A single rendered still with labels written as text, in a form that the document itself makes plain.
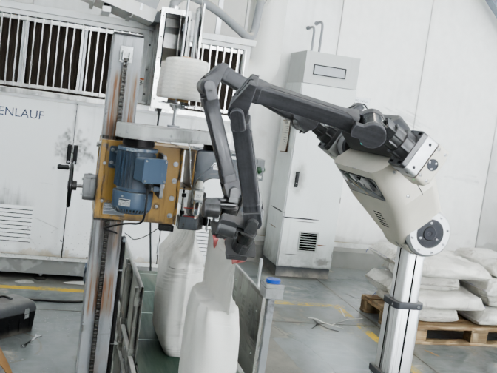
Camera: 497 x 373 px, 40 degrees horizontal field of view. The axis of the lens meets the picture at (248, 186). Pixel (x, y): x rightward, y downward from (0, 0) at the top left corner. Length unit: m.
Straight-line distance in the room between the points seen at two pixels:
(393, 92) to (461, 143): 1.01
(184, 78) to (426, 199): 0.98
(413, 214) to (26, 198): 3.80
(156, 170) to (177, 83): 0.33
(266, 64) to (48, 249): 2.36
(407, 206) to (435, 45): 5.65
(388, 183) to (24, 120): 3.76
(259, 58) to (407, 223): 3.89
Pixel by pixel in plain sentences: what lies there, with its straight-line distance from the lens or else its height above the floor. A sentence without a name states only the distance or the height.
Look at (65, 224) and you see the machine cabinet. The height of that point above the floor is 0.47.
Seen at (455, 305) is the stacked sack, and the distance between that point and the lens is 5.38.
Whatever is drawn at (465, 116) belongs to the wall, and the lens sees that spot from 7.96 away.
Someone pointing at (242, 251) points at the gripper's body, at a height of 1.06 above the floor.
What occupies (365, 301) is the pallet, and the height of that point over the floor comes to 0.09.
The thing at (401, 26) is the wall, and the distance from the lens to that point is 7.58.
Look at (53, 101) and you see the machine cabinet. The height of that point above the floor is 1.40.
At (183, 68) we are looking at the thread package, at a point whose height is 1.64.
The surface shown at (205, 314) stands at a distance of 2.49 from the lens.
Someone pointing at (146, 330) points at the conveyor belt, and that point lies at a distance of 3.53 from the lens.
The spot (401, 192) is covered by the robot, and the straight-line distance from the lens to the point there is 2.17.
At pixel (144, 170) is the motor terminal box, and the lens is 2.49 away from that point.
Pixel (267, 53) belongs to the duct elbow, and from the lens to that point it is 5.99.
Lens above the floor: 1.51
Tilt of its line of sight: 6 degrees down
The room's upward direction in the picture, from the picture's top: 8 degrees clockwise
